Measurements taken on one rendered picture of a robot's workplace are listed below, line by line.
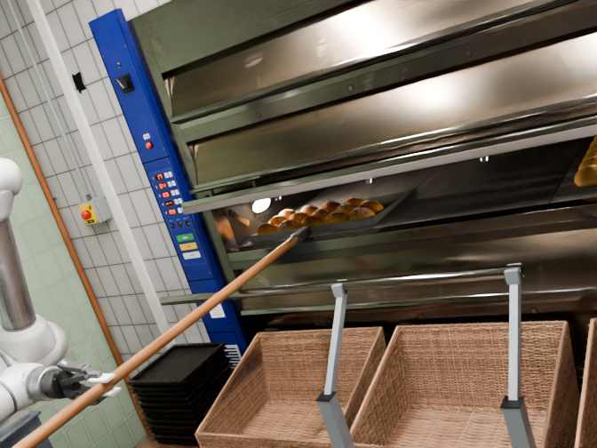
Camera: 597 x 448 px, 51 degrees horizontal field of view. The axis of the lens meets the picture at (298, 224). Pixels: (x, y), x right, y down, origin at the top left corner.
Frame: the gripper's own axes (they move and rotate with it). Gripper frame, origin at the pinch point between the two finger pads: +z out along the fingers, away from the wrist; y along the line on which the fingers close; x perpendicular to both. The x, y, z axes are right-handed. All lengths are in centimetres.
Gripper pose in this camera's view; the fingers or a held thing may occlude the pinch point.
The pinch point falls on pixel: (105, 384)
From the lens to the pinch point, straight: 164.0
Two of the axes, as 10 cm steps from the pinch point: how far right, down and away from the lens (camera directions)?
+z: 8.2, -1.3, -5.6
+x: -4.9, 3.6, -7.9
